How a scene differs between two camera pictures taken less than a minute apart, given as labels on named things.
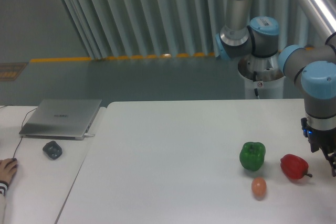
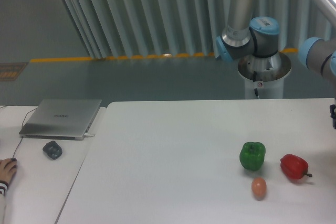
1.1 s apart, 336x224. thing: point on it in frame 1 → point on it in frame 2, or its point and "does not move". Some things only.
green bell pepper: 252,155 does not move
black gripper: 325,139 → 333,114
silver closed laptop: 59,119 does not move
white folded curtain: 124,15 does not move
